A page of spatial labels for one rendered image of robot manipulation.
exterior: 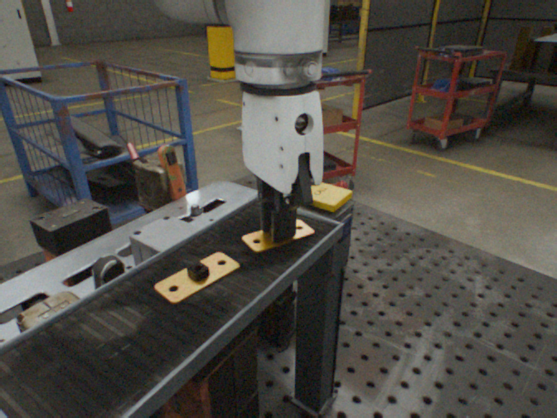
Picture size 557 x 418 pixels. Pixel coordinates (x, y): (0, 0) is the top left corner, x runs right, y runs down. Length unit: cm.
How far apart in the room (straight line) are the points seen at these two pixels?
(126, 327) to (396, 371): 69
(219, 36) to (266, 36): 736
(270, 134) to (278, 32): 9
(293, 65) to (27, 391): 33
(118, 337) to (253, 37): 28
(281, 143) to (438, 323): 80
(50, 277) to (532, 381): 96
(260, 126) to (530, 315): 97
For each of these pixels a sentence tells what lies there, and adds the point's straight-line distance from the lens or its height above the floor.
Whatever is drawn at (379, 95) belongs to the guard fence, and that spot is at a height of 26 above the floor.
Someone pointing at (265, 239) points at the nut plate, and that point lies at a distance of 47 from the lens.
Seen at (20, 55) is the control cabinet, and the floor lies 46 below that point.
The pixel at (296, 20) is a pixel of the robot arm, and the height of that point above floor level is 140.
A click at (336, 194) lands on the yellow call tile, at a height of 116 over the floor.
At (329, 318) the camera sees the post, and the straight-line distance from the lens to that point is 70.
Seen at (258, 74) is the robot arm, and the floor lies 135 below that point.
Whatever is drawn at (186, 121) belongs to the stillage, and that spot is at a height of 68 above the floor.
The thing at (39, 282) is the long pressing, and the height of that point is 100.
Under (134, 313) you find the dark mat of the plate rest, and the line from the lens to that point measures 40.
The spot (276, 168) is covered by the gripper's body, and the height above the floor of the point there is 126.
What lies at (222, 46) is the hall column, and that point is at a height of 60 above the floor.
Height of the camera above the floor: 142
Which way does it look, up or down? 29 degrees down
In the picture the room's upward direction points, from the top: straight up
